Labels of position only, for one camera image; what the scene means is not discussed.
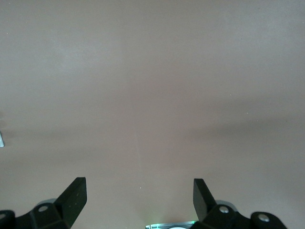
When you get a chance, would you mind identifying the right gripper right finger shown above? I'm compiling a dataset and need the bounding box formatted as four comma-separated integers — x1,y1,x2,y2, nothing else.
188,178,286,229

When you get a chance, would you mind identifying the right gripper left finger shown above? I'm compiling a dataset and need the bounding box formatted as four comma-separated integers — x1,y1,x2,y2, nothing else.
0,177,88,229

